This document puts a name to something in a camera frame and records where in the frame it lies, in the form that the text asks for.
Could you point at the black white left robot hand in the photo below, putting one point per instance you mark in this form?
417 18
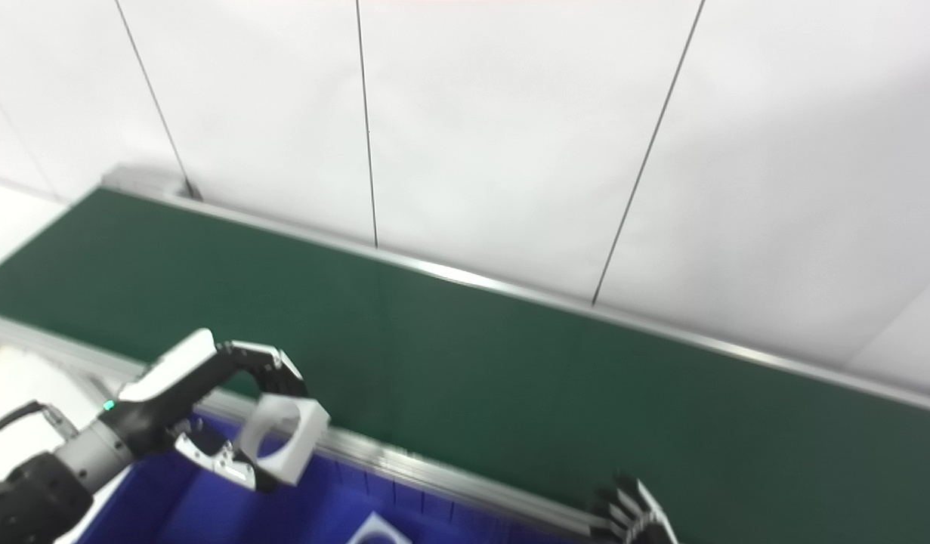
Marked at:
170 393

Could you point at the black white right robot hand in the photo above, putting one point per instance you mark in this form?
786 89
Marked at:
634 521

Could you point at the white square part with hole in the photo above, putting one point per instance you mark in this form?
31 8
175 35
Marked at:
306 438
393 535

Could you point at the green conveyor belt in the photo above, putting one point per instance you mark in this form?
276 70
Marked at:
510 378
434 472

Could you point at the blue plastic bin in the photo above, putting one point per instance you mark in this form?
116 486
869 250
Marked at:
321 514

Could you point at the gray conveyor end cover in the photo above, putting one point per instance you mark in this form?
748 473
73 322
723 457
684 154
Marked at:
143 180

